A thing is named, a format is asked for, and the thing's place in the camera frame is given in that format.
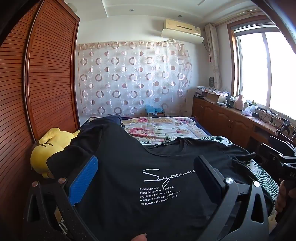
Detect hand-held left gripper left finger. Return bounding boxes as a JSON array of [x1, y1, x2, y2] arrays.
[[24, 155, 100, 241]]

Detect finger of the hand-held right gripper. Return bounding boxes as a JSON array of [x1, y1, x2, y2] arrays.
[[268, 136, 296, 154], [257, 143, 287, 174]]

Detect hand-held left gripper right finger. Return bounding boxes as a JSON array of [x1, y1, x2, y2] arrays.
[[194, 155, 270, 241]]

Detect black printed t-shirt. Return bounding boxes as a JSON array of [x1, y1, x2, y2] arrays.
[[46, 122, 275, 241]]

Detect person's right hand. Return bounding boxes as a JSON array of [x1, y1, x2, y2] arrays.
[[274, 179, 296, 219]]

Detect person's left hand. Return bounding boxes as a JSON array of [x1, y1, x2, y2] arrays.
[[127, 234, 148, 241]]

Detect leaf print bed sheet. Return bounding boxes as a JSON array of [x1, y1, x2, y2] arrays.
[[199, 136, 280, 207]]

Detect yellow plush toy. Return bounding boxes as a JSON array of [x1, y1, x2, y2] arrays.
[[31, 127, 81, 179]]

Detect pink jug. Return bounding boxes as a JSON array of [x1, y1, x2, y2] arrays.
[[233, 94, 244, 110]]

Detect wooden cabinet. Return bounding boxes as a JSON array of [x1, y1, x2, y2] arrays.
[[192, 96, 296, 151]]

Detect navy folded garment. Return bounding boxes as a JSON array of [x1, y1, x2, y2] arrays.
[[81, 115, 122, 130]]

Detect floral quilt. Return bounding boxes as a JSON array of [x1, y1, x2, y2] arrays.
[[120, 116, 208, 144]]

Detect wooden framed window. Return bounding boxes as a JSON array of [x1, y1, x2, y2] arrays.
[[228, 17, 296, 128]]

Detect long cardboard box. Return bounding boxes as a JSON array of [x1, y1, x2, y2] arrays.
[[205, 91, 227, 103]]

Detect floral cloth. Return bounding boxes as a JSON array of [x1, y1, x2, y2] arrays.
[[196, 86, 229, 96]]

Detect blue plastic bag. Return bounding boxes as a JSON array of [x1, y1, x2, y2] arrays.
[[145, 105, 168, 114]]

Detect beige patterned window curtain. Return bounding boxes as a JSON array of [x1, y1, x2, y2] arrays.
[[204, 23, 223, 91]]

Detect wooden slatted wardrobe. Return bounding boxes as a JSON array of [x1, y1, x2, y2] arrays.
[[0, 0, 80, 241]]

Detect sheer circle-patterned curtain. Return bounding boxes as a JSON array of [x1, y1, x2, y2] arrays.
[[76, 40, 193, 117]]

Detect white air deflector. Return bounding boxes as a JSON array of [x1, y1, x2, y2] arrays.
[[161, 28, 204, 44]]

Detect beige air conditioner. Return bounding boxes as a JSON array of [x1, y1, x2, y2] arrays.
[[164, 19, 201, 36]]

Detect black tripod mount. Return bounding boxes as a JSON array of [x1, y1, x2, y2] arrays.
[[275, 120, 291, 137]]

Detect tangled black cables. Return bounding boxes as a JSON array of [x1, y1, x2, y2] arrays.
[[255, 108, 284, 124]]

